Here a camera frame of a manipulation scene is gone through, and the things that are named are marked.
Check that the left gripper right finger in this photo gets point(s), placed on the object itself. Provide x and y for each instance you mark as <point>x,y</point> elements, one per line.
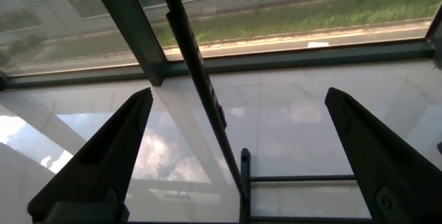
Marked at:
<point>393,168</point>

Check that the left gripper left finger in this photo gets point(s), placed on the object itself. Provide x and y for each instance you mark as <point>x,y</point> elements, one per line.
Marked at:
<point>100,161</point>

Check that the black clothes rack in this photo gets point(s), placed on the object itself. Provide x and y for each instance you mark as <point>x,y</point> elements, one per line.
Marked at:
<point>188,44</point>

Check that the window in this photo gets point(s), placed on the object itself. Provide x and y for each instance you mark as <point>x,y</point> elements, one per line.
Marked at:
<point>276,9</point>

